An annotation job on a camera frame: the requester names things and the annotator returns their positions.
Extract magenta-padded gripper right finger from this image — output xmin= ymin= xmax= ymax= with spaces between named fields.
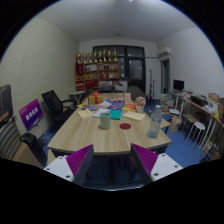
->
xmin=129 ymin=143 xmax=184 ymax=186

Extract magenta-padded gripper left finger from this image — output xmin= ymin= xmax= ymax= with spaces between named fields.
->
xmin=43 ymin=143 xmax=95 ymax=187

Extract clear plastic water bottle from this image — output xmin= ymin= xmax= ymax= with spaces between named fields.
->
xmin=147 ymin=104 xmax=164 ymax=139

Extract black bag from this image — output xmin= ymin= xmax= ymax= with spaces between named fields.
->
xmin=19 ymin=132 xmax=48 ymax=168

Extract brown paper bag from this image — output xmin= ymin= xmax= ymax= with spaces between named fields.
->
xmin=168 ymin=116 xmax=183 ymax=134

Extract small wooden side table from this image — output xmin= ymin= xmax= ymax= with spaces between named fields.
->
xmin=159 ymin=117 xmax=172 ymax=130

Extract white round stool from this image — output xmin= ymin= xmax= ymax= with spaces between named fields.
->
xmin=185 ymin=121 xmax=206 ymax=143

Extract wooden stool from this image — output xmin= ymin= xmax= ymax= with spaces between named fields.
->
xmin=179 ymin=113 xmax=200 ymax=134

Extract striped chair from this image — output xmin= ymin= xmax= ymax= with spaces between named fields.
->
xmin=0 ymin=116 xmax=23 ymax=161

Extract flat round red coaster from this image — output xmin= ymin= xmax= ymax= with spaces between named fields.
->
xmin=119 ymin=122 xmax=132 ymax=131

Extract purple sign board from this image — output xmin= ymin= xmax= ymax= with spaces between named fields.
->
xmin=18 ymin=98 xmax=45 ymax=132

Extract beige book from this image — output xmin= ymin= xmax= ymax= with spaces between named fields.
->
xmin=77 ymin=108 xmax=95 ymax=120

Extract black office chair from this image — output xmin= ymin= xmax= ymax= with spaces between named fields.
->
xmin=41 ymin=89 xmax=76 ymax=131

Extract stack of books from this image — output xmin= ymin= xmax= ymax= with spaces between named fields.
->
xmin=159 ymin=93 xmax=176 ymax=111

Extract pale green cup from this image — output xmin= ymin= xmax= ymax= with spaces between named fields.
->
xmin=99 ymin=112 xmax=112 ymax=131

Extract potted pink flowers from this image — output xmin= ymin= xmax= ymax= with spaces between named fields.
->
xmin=134 ymin=96 xmax=147 ymax=114

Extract blue printed book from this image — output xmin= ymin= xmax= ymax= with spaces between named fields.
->
xmin=81 ymin=104 xmax=101 ymax=112
xmin=107 ymin=104 xmax=123 ymax=111

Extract orange book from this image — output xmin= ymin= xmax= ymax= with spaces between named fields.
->
xmin=122 ymin=103 xmax=137 ymax=112

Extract teal book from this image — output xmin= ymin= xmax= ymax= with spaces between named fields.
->
xmin=109 ymin=109 xmax=124 ymax=120

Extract small white round table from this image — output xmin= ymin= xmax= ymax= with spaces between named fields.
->
xmin=69 ymin=90 xmax=87 ymax=104

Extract yellow gift box red ribbon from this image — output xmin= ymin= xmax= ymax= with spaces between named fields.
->
xmin=87 ymin=91 xmax=105 ymax=106

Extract grey armchair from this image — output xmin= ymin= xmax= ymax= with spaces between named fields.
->
xmin=127 ymin=85 xmax=147 ymax=101

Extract black tripod stands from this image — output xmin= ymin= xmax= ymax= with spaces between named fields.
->
xmin=148 ymin=69 xmax=156 ymax=99

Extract pink box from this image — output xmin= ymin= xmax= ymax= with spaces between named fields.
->
xmin=109 ymin=97 xmax=124 ymax=104

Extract black computer monitor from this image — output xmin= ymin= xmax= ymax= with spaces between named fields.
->
xmin=172 ymin=79 xmax=185 ymax=92

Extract black framed board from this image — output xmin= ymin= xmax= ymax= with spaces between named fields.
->
xmin=0 ymin=84 xmax=14 ymax=124

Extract dark glass door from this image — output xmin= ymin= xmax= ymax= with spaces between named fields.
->
xmin=92 ymin=45 xmax=147 ymax=93

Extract wooden shelf unit with trophies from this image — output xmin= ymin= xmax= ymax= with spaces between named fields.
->
xmin=74 ymin=48 xmax=120 ymax=92

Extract long wooden wall desk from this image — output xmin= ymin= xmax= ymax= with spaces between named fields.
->
xmin=168 ymin=90 xmax=224 ymax=151

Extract white wall air conditioner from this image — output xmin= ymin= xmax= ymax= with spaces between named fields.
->
xmin=157 ymin=46 xmax=172 ymax=57

